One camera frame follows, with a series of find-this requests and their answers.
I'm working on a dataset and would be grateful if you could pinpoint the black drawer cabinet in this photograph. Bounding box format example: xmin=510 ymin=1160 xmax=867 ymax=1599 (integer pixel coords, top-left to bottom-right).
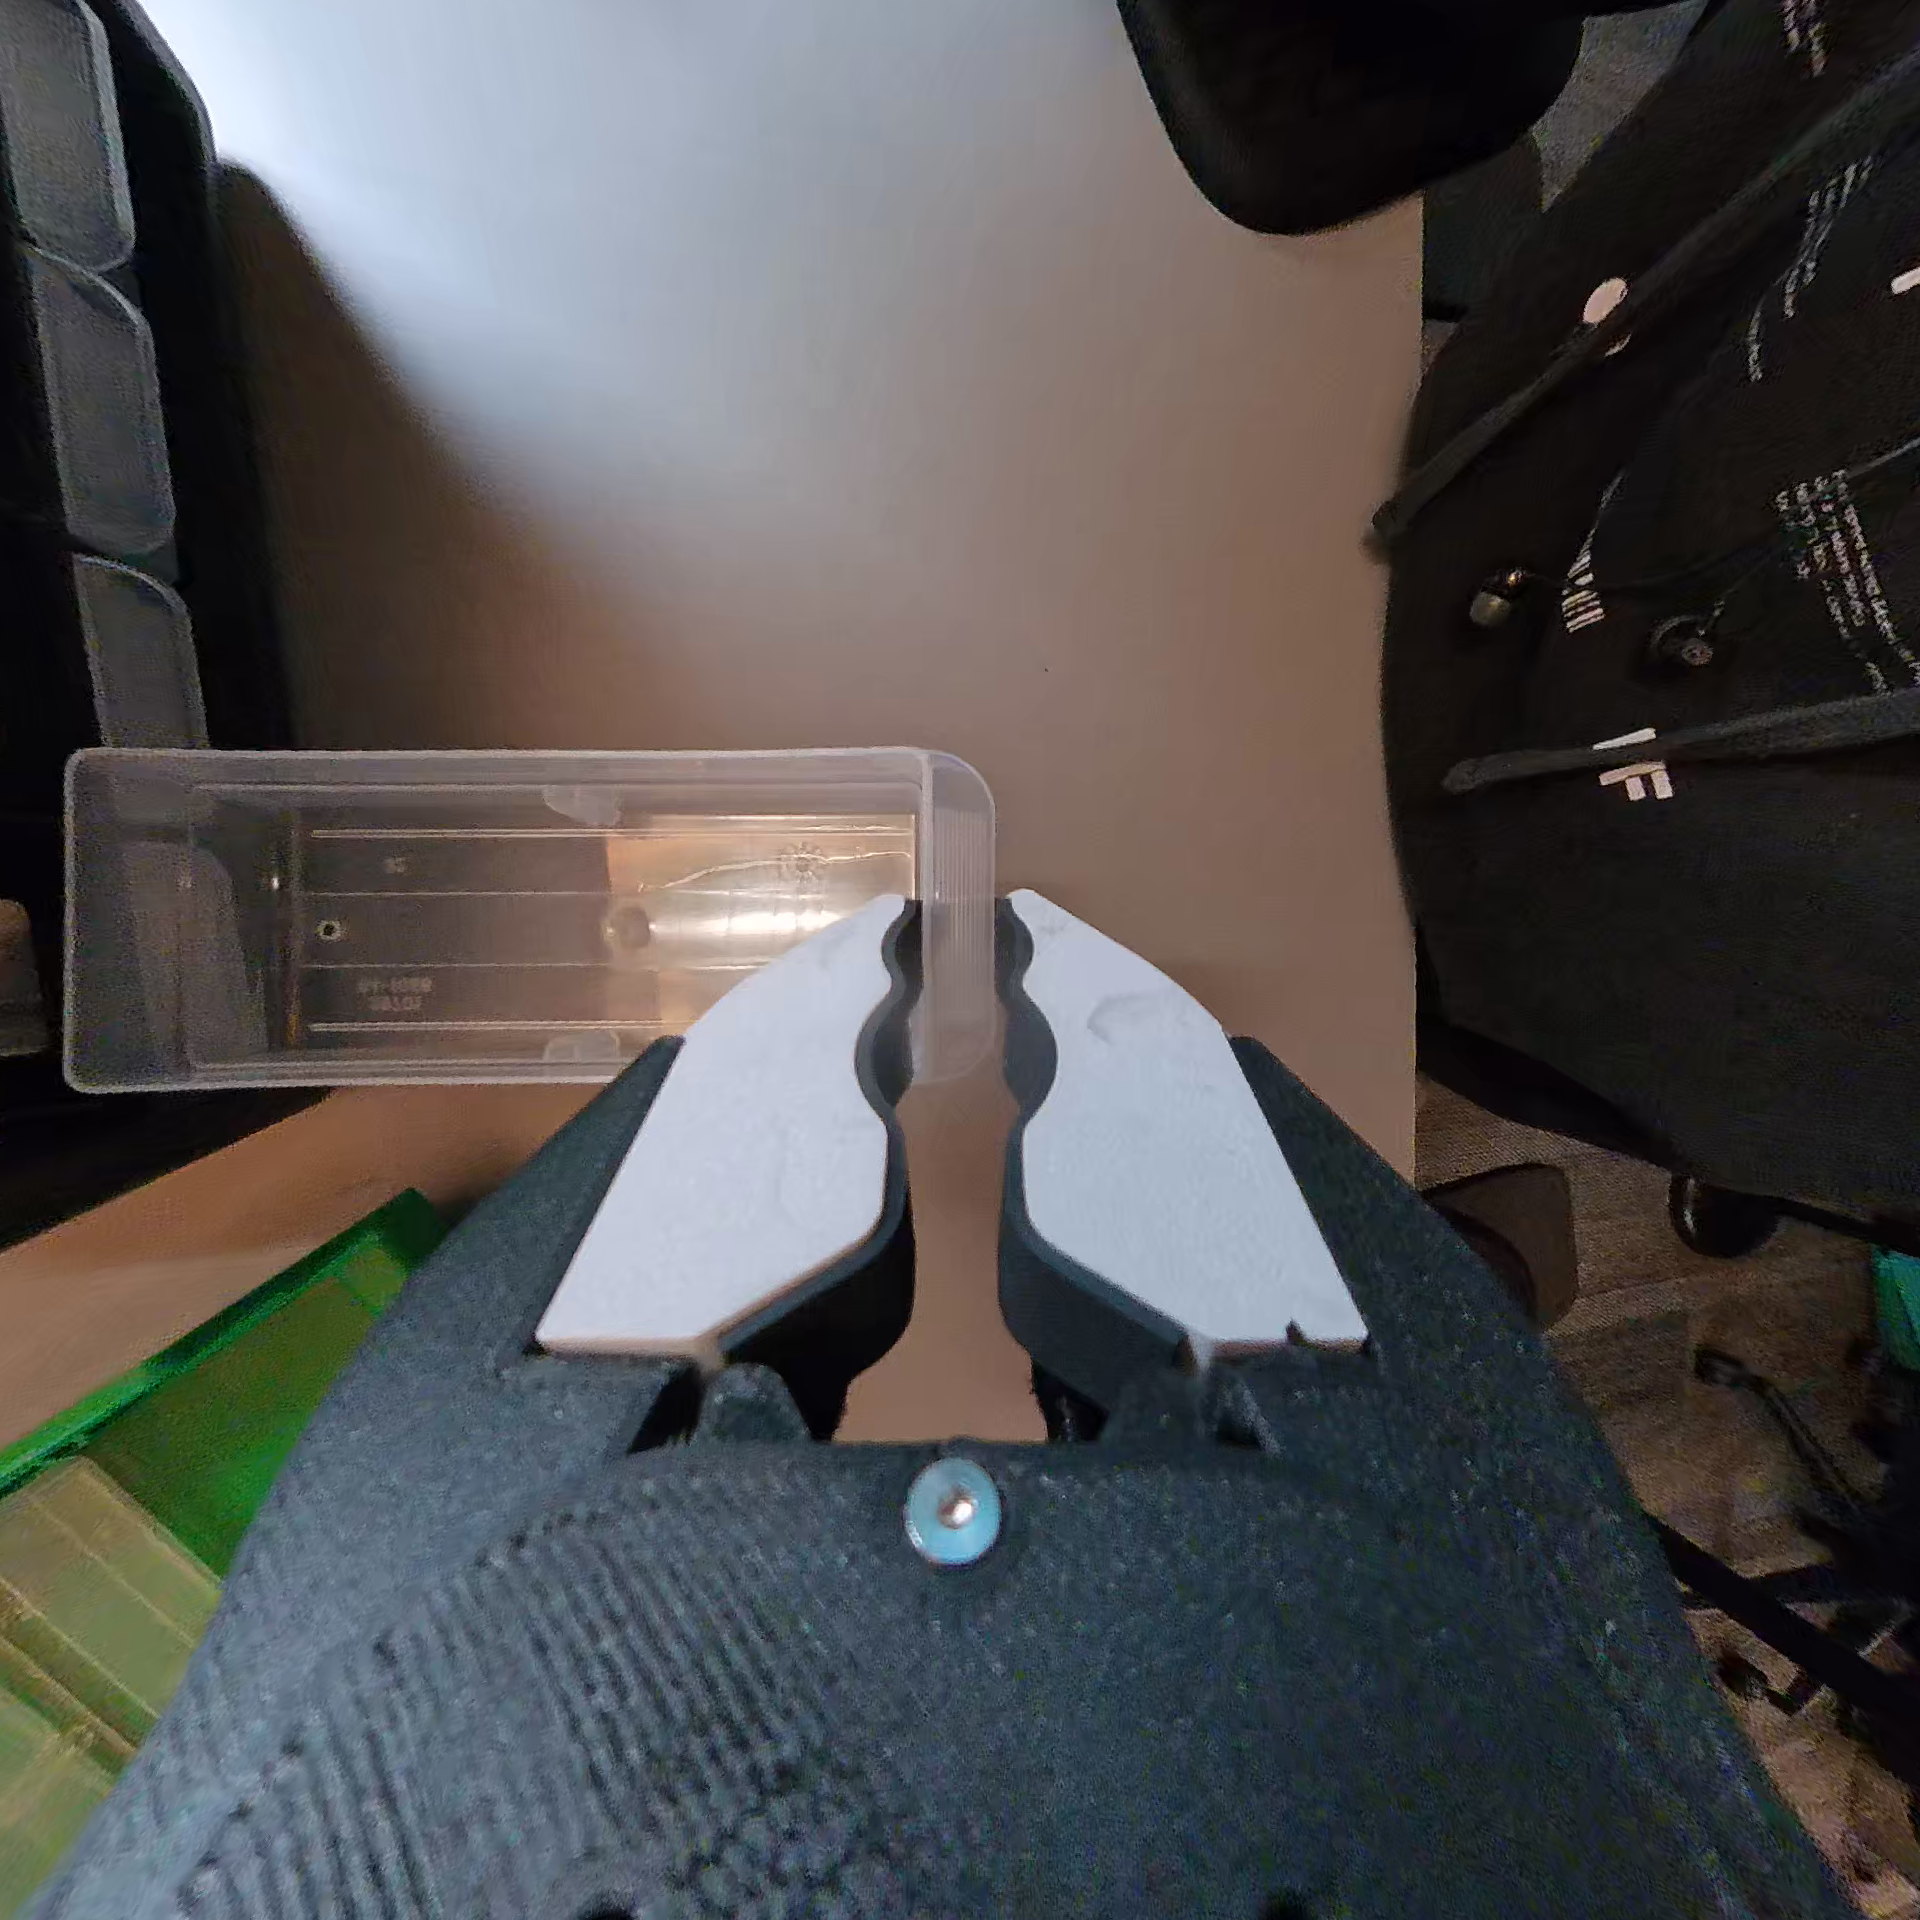
xmin=0 ymin=0 xmax=334 ymax=1246

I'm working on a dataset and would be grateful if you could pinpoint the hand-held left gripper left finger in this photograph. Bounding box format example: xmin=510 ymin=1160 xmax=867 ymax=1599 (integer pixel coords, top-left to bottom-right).
xmin=533 ymin=888 xmax=917 ymax=1371

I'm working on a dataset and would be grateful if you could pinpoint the green plastic bin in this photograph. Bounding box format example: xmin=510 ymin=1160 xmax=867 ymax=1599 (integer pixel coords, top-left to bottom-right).
xmin=0 ymin=1188 xmax=452 ymax=1920

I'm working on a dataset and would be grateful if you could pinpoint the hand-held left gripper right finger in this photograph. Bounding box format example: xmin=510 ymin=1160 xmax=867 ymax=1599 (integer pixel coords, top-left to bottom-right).
xmin=994 ymin=888 xmax=1371 ymax=1367

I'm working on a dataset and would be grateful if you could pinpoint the pale desk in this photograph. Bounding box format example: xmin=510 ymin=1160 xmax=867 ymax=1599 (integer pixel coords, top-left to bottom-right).
xmin=0 ymin=0 xmax=1430 ymax=1441

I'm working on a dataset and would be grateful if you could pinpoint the bank of clear drawers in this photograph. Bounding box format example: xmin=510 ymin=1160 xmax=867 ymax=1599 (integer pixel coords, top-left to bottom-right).
xmin=0 ymin=0 xmax=210 ymax=757

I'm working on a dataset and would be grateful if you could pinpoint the person's black printed hoodie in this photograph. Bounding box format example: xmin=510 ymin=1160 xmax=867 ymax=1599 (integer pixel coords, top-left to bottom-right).
xmin=1362 ymin=0 xmax=1920 ymax=1216

